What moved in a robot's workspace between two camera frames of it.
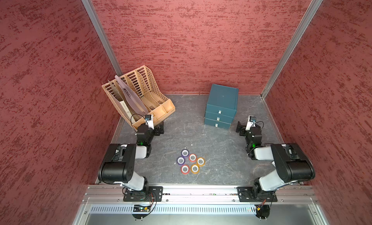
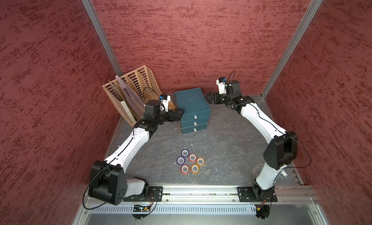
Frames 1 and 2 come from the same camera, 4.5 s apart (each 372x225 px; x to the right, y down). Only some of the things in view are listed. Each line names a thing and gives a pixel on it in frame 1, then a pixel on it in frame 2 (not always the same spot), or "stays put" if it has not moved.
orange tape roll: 201,161 stays put
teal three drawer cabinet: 222,106 -> 196,110
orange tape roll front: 195,168 stays put
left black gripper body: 156,131 -> 168,116
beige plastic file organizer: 137,94 stays put
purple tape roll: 180,160 stays put
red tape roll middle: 193,157 stays put
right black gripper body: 243,127 -> 223,98
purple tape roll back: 185,154 stays put
